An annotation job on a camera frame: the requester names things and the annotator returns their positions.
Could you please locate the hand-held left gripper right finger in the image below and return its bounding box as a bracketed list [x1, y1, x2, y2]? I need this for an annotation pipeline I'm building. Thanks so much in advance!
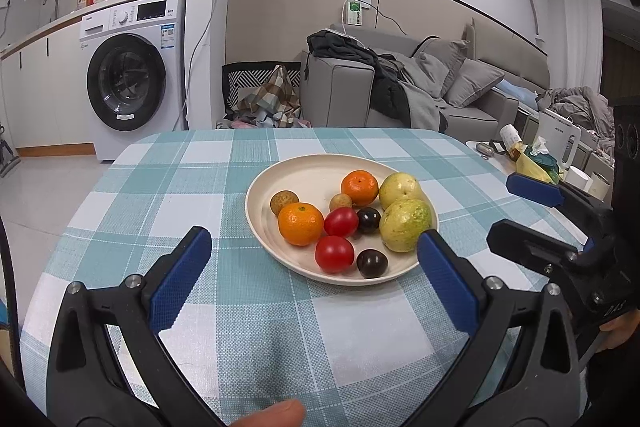
[400, 229, 583, 427]

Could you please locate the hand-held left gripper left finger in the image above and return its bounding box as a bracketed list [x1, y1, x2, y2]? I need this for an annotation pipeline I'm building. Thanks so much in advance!
[46, 226, 226, 427]

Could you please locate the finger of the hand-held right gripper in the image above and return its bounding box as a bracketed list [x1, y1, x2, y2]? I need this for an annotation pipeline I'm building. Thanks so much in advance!
[506, 173, 611, 238]
[487, 219, 601, 303]

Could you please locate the dark plum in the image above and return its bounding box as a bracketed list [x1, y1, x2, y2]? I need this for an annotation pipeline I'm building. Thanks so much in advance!
[356, 249, 389, 279]
[356, 207, 382, 235]

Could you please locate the pale yellow guava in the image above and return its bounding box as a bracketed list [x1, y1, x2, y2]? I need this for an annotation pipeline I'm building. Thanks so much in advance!
[378, 172, 424, 210]

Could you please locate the red tomato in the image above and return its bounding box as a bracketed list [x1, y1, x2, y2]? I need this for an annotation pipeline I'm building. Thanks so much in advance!
[324, 207, 360, 238]
[315, 235, 355, 274]

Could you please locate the orange mandarin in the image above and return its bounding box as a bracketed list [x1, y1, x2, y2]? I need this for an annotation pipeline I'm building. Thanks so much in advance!
[278, 202, 325, 247]
[341, 170, 379, 206]

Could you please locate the cream round plate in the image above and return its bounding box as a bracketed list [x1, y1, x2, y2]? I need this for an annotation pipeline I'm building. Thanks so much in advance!
[245, 154, 439, 286]

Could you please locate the person's right hand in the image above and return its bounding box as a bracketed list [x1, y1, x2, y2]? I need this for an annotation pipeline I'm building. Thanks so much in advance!
[597, 308, 640, 352]

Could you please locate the person's left hand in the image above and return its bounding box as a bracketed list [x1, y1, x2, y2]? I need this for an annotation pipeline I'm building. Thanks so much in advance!
[234, 399, 307, 427]

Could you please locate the yellow plastic bag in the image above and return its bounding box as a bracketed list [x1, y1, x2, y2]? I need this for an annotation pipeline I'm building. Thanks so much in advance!
[515, 152, 556, 182]

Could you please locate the green tissue pack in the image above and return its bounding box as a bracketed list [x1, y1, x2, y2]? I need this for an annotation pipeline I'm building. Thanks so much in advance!
[522, 137, 558, 170]

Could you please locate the white cup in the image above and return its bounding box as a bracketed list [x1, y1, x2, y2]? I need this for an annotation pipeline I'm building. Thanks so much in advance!
[590, 172, 613, 202]
[565, 167, 593, 195]

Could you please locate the white side table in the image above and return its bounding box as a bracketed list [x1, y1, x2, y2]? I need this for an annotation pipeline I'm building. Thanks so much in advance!
[465, 139, 521, 172]

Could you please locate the white electric appliance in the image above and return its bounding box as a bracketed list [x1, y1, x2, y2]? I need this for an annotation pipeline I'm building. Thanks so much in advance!
[537, 109, 583, 170]

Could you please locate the green mottled guava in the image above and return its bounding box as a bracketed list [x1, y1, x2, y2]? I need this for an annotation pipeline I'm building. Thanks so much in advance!
[379, 199, 433, 253]

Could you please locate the light blue bedding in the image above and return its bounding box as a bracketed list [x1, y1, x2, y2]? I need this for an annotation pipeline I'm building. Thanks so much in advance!
[495, 79, 541, 108]

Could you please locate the grey crumpled blanket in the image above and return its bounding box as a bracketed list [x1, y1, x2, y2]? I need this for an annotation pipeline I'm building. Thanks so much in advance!
[537, 86, 613, 152]

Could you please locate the teal checked tablecloth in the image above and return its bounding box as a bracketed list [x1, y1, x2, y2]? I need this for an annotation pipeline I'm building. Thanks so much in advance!
[17, 128, 591, 427]

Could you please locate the grey pillow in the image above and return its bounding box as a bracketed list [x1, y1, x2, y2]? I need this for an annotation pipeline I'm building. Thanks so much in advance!
[414, 38, 471, 98]
[444, 58, 506, 108]

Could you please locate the dark brown longan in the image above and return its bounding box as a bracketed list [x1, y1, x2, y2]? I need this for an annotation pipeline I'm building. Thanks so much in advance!
[270, 190, 300, 217]

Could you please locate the grey garment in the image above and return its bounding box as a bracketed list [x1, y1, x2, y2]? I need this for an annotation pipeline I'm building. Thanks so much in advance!
[370, 52, 448, 130]

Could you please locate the dark clothing pile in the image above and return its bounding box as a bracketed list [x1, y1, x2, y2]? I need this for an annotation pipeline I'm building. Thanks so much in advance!
[306, 30, 416, 122]

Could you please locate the plaid cloth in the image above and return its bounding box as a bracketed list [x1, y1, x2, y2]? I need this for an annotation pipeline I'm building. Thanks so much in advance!
[235, 66, 301, 125]

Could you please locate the white washing machine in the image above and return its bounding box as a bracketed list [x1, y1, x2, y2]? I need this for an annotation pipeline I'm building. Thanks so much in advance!
[79, 0, 187, 162]

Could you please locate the black patterned chair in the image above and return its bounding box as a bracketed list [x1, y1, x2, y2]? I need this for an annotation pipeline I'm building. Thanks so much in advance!
[221, 62, 302, 128]

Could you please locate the grey sofa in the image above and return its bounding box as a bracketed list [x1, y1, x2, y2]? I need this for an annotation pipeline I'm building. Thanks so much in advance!
[300, 18, 551, 140]

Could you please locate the white kitchen cabinet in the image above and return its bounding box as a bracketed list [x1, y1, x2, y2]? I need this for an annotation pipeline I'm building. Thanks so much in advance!
[0, 24, 96, 155]

